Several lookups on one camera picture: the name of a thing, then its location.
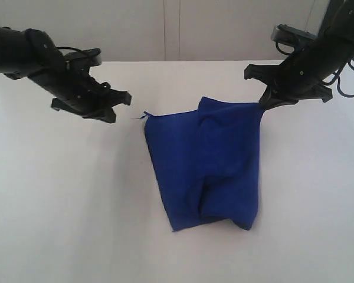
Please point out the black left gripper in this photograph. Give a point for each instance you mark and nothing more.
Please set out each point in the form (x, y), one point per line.
(77, 92)

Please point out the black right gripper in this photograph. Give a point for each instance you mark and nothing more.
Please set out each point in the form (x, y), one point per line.
(298, 77)

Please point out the blue towel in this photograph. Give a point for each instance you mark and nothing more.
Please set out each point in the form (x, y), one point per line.
(206, 162)

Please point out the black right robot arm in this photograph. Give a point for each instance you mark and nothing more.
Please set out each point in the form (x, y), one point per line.
(338, 33)

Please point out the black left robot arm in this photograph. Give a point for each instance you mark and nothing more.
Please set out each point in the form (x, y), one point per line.
(23, 53)

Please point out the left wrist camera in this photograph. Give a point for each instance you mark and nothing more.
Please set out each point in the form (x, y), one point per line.
(87, 58)

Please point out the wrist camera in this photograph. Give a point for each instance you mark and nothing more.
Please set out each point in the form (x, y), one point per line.
(290, 36)
(87, 58)

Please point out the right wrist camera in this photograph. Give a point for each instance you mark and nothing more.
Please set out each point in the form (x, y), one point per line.
(290, 36)

